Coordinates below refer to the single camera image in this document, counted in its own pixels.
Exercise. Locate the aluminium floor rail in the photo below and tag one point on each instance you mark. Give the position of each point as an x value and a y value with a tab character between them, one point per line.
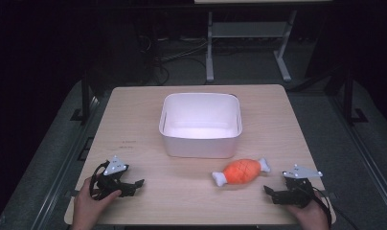
70	153
364	153

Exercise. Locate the person's left hand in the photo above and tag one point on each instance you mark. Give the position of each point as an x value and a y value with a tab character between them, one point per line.
88	204

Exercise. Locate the black metal stand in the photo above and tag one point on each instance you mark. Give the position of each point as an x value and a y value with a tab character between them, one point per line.
85	102
348	99

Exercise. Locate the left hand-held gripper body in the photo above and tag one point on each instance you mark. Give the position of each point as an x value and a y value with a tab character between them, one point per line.
114	167

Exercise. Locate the grey metal table frame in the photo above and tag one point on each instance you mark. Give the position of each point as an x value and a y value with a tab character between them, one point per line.
245	30

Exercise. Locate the orange plush meat toy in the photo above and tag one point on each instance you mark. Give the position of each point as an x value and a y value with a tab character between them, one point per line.
242	171

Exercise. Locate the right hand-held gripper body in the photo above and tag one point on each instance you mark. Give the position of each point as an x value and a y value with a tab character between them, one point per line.
299	187

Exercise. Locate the white plastic bin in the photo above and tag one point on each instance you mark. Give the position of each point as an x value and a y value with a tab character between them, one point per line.
201	134

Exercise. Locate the person's right hand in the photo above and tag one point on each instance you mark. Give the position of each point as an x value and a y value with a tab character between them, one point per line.
309	217

